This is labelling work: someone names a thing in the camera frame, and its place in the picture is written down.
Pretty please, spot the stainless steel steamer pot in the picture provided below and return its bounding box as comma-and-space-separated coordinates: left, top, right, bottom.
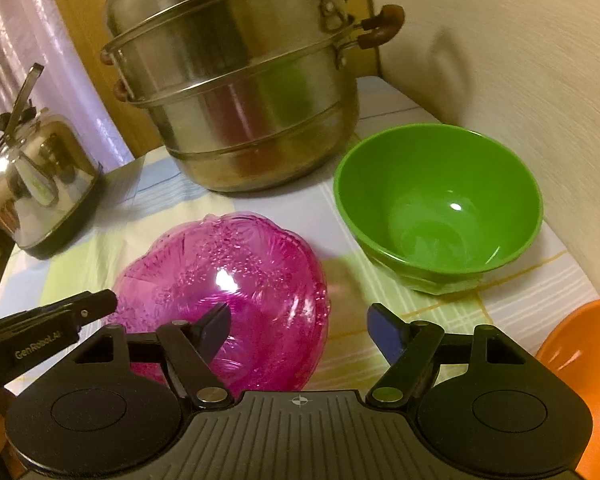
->
100, 0, 406, 193

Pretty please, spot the green plastic bowl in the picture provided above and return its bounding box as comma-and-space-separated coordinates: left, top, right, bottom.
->
333, 124, 544, 296

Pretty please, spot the stainless steel kettle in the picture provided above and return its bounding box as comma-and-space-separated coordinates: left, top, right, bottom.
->
0, 62, 105, 261

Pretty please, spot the checked pastel tablecloth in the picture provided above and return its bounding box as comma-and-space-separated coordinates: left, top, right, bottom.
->
0, 75, 600, 401

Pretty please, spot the pink sheer curtain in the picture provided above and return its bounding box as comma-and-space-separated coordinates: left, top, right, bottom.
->
0, 0, 136, 171

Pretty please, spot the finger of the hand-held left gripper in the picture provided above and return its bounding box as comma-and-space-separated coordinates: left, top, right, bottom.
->
67, 289, 118, 328

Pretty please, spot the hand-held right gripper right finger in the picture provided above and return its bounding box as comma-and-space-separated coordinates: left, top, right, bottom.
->
365, 302, 526, 407

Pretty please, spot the orange plastic bowl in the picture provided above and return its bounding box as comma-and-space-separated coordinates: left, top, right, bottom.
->
535, 297, 600, 480

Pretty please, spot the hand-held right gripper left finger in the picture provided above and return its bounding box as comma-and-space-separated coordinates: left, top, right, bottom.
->
72, 302, 232, 406

